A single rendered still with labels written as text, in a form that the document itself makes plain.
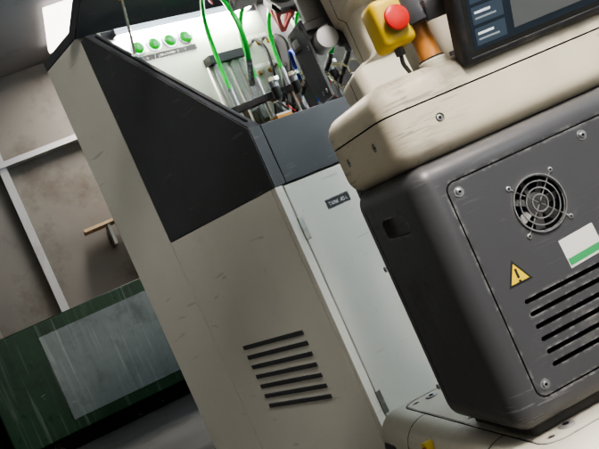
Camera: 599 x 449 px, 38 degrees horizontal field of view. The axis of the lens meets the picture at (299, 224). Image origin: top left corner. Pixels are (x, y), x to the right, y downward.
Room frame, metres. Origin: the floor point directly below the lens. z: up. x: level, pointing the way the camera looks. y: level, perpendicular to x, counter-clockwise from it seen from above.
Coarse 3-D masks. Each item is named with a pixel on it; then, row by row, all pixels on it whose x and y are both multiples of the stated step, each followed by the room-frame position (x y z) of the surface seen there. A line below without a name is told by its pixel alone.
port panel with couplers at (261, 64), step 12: (264, 24) 2.93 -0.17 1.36; (252, 36) 2.88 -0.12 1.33; (252, 48) 2.87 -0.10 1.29; (252, 60) 2.86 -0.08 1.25; (264, 60) 2.89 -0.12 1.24; (264, 72) 2.85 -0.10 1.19; (276, 72) 2.90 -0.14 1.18; (264, 84) 2.86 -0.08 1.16; (288, 96) 2.91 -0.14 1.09; (276, 108) 2.86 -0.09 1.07
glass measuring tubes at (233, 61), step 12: (240, 48) 2.79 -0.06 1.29; (204, 60) 2.74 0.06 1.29; (228, 60) 2.76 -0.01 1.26; (240, 60) 2.79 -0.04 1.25; (216, 72) 2.73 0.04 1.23; (228, 72) 2.75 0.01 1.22; (240, 72) 2.80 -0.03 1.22; (216, 84) 2.74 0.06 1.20; (240, 84) 2.77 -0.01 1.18; (228, 96) 2.73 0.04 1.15; (240, 96) 2.75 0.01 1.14; (252, 96) 2.81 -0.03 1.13; (252, 108) 2.77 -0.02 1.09; (264, 108) 2.80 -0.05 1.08; (252, 120) 2.78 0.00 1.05; (264, 120) 2.81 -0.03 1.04
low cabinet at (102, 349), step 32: (128, 288) 5.31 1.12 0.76; (64, 320) 5.20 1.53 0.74; (96, 320) 5.24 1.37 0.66; (128, 320) 5.28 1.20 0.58; (0, 352) 5.09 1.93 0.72; (32, 352) 5.13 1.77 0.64; (64, 352) 5.17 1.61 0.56; (96, 352) 5.22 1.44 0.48; (128, 352) 5.26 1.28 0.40; (160, 352) 5.31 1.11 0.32; (0, 384) 5.07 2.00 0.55; (32, 384) 5.11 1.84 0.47; (64, 384) 5.15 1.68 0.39; (96, 384) 5.19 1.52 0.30; (128, 384) 5.24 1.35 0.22; (160, 384) 5.29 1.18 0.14; (0, 416) 5.05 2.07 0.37; (32, 416) 5.09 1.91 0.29; (64, 416) 5.14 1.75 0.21; (96, 416) 5.18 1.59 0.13; (128, 416) 5.27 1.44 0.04; (32, 448) 5.07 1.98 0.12; (64, 448) 5.16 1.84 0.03
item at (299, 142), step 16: (304, 112) 2.22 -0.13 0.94; (320, 112) 2.25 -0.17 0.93; (336, 112) 2.28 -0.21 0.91; (272, 128) 2.14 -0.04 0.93; (288, 128) 2.17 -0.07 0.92; (304, 128) 2.20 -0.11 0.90; (320, 128) 2.23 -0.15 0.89; (272, 144) 2.13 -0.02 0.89; (288, 144) 2.16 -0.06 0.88; (304, 144) 2.19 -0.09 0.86; (320, 144) 2.22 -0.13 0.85; (288, 160) 2.15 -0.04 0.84; (304, 160) 2.18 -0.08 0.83; (320, 160) 2.21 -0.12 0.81; (336, 160) 2.24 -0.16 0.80; (288, 176) 2.13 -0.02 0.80
